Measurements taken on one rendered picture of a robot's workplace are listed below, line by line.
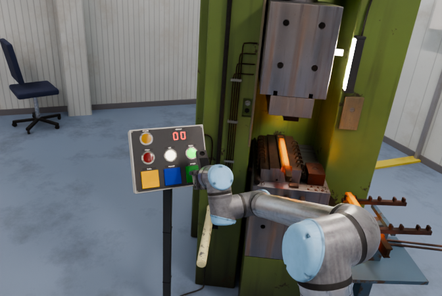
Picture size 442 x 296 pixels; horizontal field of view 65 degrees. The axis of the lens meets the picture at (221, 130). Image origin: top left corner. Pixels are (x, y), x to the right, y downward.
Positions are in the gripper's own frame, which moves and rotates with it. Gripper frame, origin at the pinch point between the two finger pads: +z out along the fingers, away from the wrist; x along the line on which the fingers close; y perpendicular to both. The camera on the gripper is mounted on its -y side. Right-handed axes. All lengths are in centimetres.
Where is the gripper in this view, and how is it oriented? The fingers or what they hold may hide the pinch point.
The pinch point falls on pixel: (195, 172)
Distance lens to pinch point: 160.9
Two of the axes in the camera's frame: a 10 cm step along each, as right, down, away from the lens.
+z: -3.3, 1.2, 9.4
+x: 9.4, -0.8, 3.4
